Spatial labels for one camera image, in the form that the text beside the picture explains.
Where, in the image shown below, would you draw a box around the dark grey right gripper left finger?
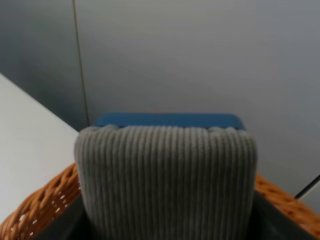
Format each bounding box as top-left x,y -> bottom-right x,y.
35,193 -> 105,240

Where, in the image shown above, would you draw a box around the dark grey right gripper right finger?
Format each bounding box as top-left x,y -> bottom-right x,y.
252,191 -> 316,240

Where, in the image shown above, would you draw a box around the grey and blue board eraser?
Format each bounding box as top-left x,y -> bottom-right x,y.
74,123 -> 257,240

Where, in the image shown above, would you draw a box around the brown wicker basket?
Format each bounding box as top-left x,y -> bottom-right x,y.
0,164 -> 320,240

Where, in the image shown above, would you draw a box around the black cable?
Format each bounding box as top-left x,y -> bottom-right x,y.
293,173 -> 320,200

